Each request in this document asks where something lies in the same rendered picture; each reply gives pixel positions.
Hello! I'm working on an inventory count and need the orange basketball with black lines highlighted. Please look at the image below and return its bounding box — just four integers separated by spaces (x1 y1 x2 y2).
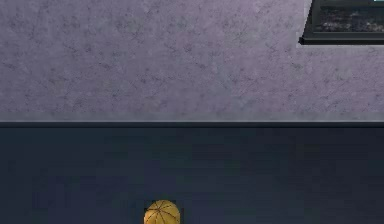
143 199 181 224

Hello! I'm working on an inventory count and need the black framed wall picture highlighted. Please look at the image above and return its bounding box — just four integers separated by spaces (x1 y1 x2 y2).
298 0 384 46

